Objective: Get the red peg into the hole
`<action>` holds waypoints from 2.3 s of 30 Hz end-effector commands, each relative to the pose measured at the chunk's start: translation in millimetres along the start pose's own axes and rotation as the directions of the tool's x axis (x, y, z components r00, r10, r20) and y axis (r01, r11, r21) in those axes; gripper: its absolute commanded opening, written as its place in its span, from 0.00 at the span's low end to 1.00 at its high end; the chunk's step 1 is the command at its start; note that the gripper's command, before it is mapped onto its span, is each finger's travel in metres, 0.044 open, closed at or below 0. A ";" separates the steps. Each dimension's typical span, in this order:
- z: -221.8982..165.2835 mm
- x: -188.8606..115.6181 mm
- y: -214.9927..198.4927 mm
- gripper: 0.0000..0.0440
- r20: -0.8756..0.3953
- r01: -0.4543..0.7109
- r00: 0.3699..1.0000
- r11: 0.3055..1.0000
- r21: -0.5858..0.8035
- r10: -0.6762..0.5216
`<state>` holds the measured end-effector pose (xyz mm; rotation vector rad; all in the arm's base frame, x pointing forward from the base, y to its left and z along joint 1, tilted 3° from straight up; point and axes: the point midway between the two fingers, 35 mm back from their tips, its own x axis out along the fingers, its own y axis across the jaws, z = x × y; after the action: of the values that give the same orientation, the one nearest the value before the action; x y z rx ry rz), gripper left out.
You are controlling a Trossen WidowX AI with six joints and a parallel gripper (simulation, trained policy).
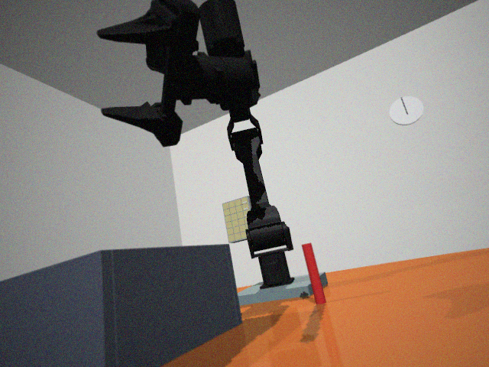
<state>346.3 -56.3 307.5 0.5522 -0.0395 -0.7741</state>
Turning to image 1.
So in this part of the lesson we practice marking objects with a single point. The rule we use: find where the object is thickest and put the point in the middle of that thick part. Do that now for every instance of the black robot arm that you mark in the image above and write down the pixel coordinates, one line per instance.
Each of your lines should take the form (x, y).
(223, 38)

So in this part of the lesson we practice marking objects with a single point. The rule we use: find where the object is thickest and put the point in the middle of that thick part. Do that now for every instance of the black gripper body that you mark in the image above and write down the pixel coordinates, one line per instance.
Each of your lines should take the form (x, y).
(186, 77)

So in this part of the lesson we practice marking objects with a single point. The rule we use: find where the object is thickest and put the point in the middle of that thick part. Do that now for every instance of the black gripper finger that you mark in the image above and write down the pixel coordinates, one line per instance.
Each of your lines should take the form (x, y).
(141, 116)
(157, 26)

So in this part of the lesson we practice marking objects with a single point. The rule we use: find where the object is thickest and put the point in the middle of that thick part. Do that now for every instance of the red peg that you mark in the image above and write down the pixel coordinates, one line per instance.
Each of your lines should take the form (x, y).
(313, 273)

